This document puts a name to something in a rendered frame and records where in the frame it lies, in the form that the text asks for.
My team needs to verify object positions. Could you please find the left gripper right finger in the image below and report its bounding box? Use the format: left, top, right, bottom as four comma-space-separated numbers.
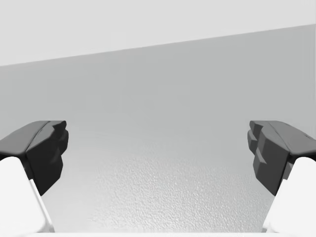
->
247, 120, 316, 234

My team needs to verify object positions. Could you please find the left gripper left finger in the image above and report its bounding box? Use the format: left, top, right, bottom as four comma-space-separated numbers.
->
0, 120, 69, 234

